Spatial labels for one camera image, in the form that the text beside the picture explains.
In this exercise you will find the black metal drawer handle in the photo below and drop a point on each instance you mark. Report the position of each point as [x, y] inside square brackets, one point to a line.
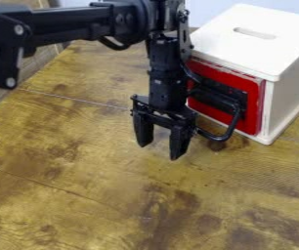
[219, 107]

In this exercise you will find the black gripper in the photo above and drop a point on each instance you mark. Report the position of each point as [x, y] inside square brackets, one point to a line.
[162, 107]

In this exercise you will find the white wooden drawer box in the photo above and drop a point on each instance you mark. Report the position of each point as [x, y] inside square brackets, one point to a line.
[247, 50]

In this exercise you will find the red drawer front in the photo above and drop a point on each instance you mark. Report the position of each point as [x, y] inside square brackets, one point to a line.
[225, 88]

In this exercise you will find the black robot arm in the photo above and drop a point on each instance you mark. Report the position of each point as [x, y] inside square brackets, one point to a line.
[119, 23]

